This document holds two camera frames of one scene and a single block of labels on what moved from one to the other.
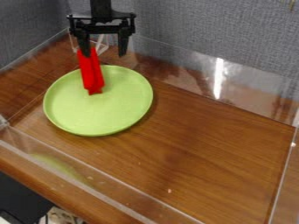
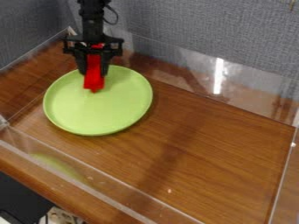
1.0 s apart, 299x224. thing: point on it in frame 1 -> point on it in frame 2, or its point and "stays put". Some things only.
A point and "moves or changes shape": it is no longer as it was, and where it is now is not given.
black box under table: [23, 205] stays put
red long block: [91, 72] moves or changes shape
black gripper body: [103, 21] -> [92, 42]
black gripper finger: [124, 33] -> [105, 60]
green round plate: [104, 114] stays put
